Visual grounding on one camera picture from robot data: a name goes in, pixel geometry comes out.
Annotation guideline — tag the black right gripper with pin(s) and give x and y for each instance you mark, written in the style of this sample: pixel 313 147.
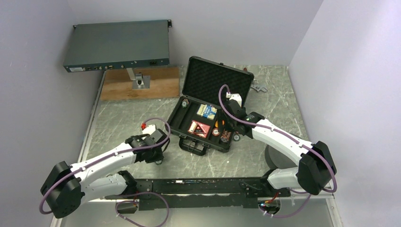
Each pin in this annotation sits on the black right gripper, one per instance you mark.
pixel 243 108

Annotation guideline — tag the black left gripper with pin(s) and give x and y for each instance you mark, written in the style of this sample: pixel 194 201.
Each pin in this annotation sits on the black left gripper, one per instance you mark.
pixel 159 156

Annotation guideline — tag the row of poker chips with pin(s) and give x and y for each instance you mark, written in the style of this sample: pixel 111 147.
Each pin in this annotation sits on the row of poker chips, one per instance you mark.
pixel 226 136

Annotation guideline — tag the poker chip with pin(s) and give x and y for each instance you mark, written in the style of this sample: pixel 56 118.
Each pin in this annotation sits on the poker chip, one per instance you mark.
pixel 215 132
pixel 236 137
pixel 185 103

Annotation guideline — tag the blue playing card deck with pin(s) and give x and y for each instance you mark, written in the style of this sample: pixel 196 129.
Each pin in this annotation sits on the blue playing card deck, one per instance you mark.
pixel 207 111

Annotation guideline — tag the red playing card deck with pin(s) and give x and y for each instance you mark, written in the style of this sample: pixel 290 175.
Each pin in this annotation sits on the red playing card deck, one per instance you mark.
pixel 199 129

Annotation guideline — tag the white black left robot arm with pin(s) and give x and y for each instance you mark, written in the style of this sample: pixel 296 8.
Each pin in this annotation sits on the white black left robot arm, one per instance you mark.
pixel 68 186

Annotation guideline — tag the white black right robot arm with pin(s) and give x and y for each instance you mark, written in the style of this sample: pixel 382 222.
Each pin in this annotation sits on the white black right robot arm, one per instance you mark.
pixel 313 166

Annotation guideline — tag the adjustable metal wrench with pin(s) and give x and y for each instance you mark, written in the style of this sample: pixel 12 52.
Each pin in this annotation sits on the adjustable metal wrench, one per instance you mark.
pixel 259 88

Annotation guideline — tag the grey foam roll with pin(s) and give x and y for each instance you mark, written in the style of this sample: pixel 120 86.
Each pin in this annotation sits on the grey foam roll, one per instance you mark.
pixel 277 160

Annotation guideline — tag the black foam-lined poker case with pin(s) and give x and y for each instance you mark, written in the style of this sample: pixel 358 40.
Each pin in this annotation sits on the black foam-lined poker case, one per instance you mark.
pixel 206 82

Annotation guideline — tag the wooden board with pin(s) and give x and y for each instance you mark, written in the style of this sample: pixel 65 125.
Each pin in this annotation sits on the wooden board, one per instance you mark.
pixel 164 83

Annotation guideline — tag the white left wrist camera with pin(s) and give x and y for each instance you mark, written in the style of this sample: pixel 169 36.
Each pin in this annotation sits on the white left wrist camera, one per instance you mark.
pixel 148 128

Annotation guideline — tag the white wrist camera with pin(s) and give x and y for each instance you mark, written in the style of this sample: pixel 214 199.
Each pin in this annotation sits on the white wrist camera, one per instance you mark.
pixel 148 128
pixel 234 96

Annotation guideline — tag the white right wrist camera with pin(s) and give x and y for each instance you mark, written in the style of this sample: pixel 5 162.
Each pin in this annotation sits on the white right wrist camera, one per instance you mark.
pixel 234 96

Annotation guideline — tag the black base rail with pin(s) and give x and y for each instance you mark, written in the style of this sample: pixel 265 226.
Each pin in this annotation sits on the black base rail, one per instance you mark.
pixel 245 192

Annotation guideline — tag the metal stand bracket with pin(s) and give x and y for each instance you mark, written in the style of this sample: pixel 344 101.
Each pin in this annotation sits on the metal stand bracket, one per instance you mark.
pixel 139 81

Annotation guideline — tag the grey rack network switch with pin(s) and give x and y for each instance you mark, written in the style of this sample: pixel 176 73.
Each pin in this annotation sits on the grey rack network switch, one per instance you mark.
pixel 118 45

